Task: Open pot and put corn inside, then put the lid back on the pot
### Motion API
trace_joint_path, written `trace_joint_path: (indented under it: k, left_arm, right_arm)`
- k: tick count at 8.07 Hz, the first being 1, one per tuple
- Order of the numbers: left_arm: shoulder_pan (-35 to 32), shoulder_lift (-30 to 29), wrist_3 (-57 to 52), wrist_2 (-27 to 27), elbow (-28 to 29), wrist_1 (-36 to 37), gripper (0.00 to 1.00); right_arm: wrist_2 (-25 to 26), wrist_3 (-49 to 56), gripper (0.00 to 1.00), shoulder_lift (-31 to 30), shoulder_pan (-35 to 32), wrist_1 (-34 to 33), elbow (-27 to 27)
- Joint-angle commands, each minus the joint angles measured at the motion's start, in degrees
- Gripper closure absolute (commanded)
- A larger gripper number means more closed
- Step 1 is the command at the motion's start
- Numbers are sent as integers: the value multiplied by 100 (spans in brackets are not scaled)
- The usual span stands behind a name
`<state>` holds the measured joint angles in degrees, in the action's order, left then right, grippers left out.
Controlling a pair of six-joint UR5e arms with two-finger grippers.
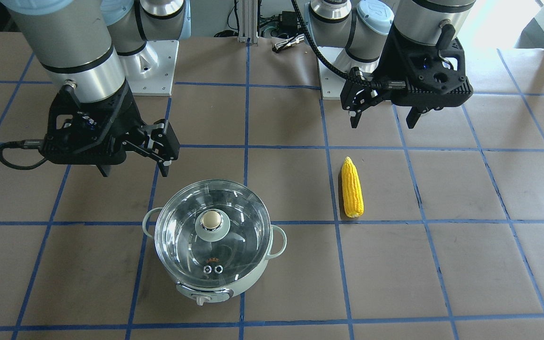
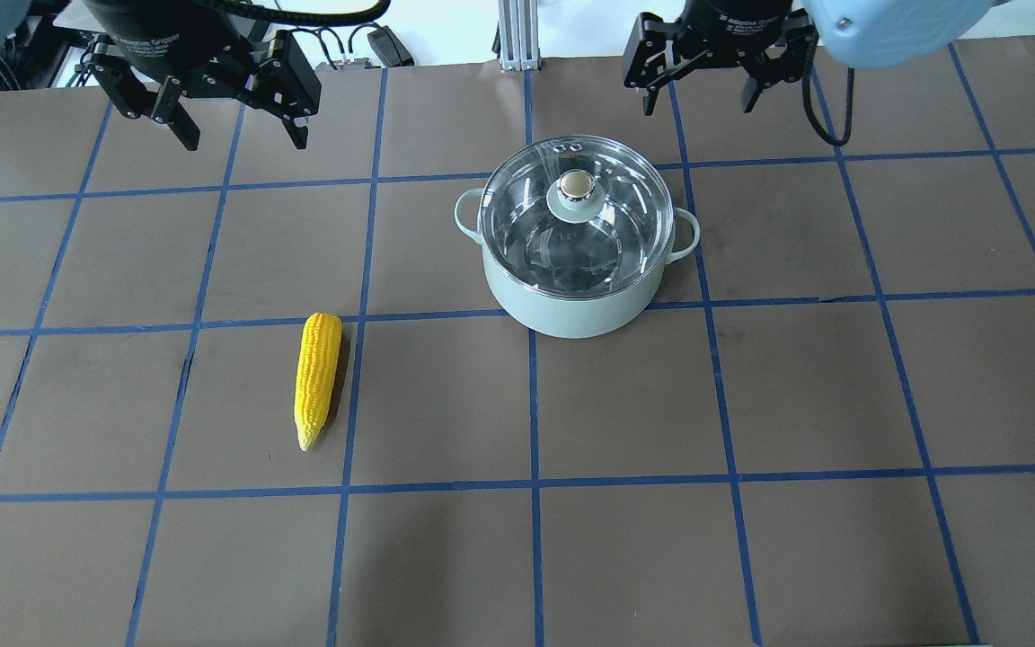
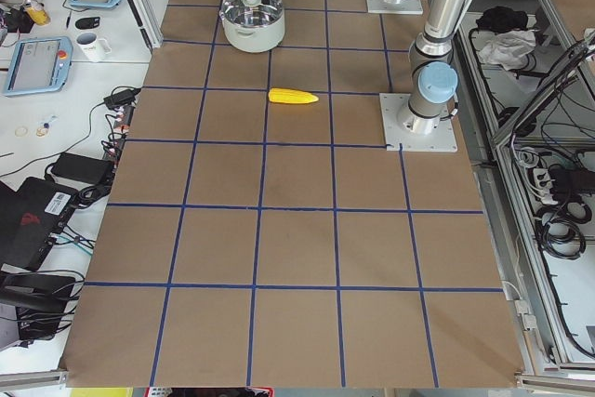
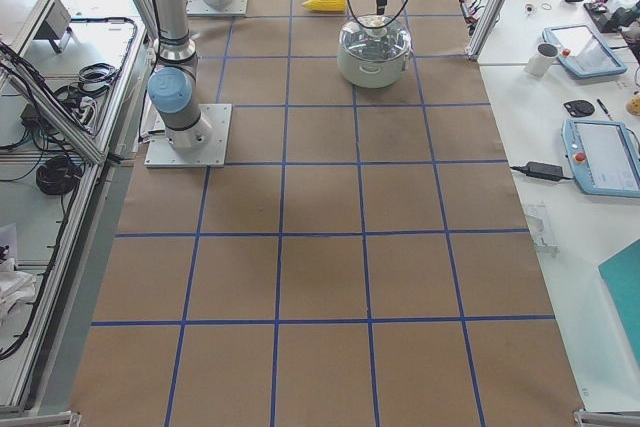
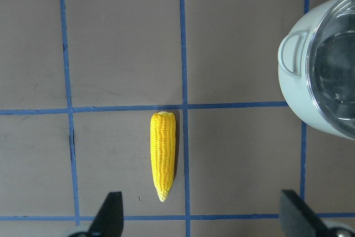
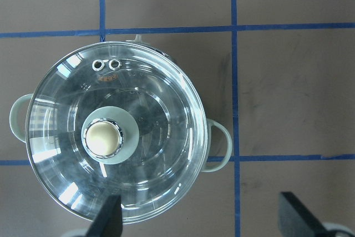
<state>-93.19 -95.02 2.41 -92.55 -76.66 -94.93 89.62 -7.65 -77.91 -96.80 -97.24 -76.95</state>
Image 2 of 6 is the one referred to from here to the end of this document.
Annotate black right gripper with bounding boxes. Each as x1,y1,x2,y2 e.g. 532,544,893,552
622,1,820,116

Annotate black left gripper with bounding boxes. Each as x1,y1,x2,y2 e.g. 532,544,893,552
81,1,322,151

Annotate glass pot lid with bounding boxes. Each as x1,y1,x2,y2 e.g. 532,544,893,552
472,135,677,300

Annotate yellow corn cob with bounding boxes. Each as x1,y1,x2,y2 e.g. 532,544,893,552
293,312,342,452

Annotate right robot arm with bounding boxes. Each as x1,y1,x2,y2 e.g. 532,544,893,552
622,1,998,116

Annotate pale green cooking pot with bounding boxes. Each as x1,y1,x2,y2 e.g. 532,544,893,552
455,135,701,340

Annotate black power adapter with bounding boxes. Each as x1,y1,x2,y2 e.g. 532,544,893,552
367,26,415,68

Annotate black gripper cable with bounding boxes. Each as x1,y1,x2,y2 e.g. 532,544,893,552
802,65,856,147

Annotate aluminium frame post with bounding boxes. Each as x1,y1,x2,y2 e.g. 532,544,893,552
496,0,542,71

